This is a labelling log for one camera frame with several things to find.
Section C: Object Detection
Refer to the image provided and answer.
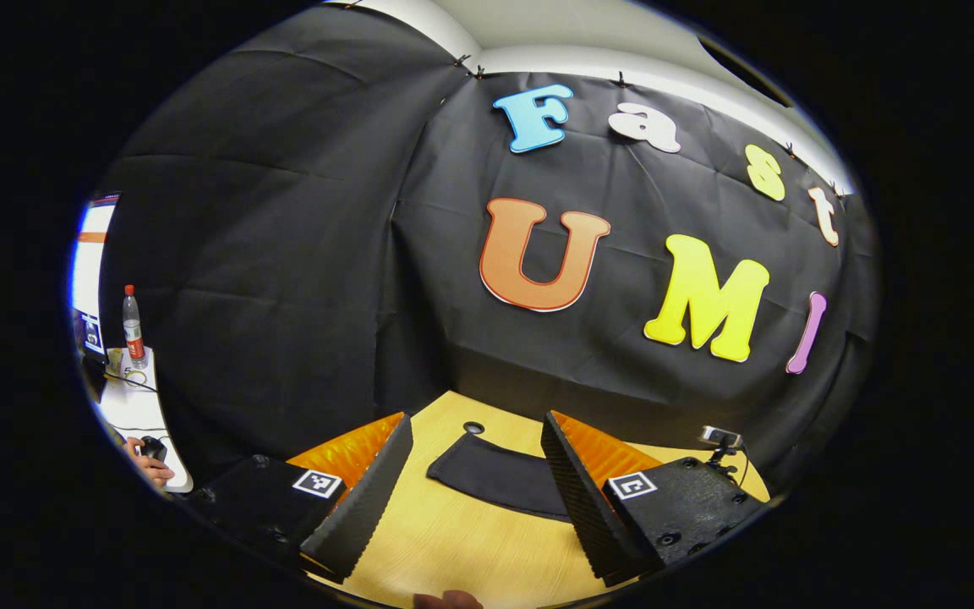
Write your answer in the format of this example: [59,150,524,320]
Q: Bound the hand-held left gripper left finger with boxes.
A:
[185,412,414,584]

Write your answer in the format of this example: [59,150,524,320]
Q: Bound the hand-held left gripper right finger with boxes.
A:
[540,410,767,588]

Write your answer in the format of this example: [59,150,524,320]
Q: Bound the black jeans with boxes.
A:
[426,433,574,522]

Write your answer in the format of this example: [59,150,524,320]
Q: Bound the small webcam on tripod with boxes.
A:
[700,425,748,490]

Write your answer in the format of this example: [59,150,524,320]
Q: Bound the white side desk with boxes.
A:
[96,347,194,494]

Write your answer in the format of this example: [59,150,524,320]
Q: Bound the black backdrop cloth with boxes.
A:
[98,4,881,496]

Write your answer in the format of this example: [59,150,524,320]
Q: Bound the clear bottle with red label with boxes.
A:
[122,285,149,370]

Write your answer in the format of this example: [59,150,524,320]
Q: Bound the computer monitor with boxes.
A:
[71,193,122,356]

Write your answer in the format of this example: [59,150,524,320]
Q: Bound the black desk cable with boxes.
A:
[105,370,158,394]

